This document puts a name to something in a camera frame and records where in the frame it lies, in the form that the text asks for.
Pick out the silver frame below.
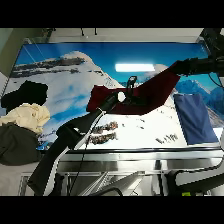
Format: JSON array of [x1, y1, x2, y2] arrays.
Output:
[[19, 147, 224, 197]]

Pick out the dark grey garment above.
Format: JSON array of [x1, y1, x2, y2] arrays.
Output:
[[0, 122, 47, 167]]

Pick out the black garment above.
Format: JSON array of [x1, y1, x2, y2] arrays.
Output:
[[0, 79, 50, 113]]

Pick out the black cable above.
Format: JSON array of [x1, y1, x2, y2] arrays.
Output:
[[68, 112, 102, 197]]

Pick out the cream garment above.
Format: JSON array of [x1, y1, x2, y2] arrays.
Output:
[[0, 102, 51, 135]]

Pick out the dark red garment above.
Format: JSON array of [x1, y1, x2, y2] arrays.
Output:
[[86, 69, 182, 116]]

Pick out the blue garment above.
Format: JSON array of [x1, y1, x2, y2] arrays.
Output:
[[172, 92, 220, 146]]

